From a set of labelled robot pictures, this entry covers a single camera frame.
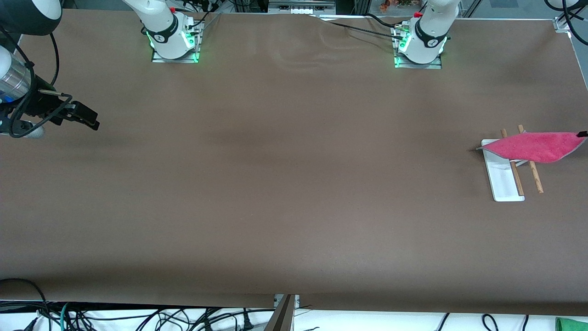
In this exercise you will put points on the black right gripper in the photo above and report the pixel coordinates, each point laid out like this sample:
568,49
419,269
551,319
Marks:
40,104

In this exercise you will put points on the pink cloth with grey edge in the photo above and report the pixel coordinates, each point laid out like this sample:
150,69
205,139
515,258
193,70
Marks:
533,147

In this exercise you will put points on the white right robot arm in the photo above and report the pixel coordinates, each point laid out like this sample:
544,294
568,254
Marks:
161,27

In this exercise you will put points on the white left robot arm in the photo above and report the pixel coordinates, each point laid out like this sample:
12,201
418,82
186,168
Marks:
432,32

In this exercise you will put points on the green cloth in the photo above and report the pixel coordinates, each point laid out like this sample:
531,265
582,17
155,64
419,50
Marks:
572,324

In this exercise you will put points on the orange background object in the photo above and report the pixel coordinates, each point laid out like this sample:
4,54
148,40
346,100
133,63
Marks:
395,4

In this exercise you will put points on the black power plug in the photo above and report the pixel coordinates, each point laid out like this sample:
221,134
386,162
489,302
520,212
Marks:
247,322

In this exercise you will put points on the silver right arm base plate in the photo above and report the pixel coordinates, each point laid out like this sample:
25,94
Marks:
174,60

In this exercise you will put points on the silver table corner bracket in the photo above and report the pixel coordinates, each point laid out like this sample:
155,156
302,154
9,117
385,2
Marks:
561,24

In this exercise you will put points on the silver table edge bracket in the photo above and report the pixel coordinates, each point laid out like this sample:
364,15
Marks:
296,301

